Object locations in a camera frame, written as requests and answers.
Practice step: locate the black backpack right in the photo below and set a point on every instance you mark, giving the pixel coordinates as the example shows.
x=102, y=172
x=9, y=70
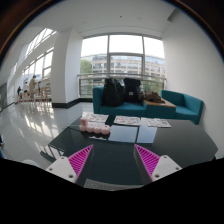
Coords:
x=131, y=90

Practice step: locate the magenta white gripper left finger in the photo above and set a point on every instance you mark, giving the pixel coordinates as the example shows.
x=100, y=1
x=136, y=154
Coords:
x=73, y=168

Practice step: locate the black backpack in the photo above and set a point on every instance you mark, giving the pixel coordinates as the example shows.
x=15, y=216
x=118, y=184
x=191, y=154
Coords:
x=131, y=90
x=112, y=93

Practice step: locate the right magazine on table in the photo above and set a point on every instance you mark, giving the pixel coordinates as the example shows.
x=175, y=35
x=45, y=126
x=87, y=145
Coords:
x=159, y=123

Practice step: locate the teal sofa left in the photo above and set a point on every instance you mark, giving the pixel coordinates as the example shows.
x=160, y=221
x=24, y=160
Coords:
x=126, y=109

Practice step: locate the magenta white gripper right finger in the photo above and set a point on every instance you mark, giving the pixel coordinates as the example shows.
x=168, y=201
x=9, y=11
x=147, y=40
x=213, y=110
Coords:
x=156, y=166

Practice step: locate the window railing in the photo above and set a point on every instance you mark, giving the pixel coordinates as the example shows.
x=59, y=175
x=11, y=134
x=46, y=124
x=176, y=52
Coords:
x=87, y=81

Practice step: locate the teal armchair right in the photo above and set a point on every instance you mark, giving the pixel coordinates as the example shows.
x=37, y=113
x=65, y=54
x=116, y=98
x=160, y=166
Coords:
x=185, y=107

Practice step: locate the brown bag on table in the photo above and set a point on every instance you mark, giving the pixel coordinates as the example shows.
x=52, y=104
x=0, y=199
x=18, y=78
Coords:
x=152, y=97

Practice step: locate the wooden side table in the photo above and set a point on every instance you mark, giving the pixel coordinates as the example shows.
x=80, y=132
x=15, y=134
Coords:
x=165, y=103

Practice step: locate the black backpack left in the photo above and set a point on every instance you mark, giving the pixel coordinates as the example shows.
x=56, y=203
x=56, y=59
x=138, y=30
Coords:
x=112, y=93

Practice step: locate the black glossy table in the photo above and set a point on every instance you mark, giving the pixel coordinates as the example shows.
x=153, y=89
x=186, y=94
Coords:
x=120, y=157

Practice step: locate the left magazine on table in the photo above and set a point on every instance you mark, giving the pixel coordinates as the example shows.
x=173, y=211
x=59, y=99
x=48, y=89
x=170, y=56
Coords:
x=99, y=118

